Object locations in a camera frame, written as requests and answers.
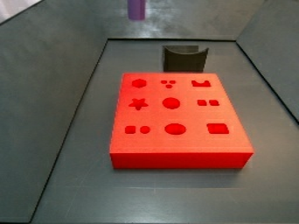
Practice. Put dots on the purple round cylinder peg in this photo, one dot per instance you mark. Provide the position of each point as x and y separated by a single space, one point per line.
137 9

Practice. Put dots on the red shape sorting board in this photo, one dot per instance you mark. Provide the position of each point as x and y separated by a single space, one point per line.
176 122

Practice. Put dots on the black curved holder block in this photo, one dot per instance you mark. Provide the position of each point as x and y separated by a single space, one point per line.
185 58

